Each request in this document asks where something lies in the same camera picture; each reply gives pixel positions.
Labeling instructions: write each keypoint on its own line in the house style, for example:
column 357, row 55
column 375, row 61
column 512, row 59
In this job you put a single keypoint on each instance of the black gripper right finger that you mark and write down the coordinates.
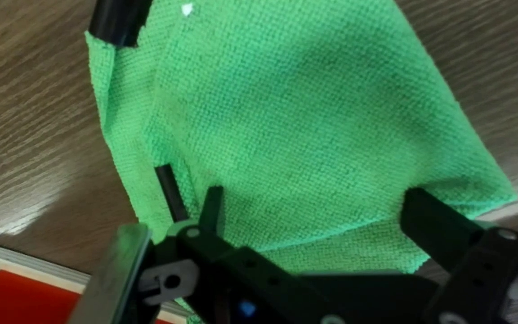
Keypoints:
column 437, row 228

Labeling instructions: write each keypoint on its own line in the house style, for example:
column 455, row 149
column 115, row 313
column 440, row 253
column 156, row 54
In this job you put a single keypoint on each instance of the green towel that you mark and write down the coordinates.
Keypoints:
column 313, row 115

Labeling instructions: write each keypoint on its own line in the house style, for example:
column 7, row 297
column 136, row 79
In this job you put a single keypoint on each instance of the red and white box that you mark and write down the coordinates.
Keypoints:
column 34, row 289

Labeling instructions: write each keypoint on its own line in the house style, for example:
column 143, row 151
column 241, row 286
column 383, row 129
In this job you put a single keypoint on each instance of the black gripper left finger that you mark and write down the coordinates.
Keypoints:
column 210, row 212

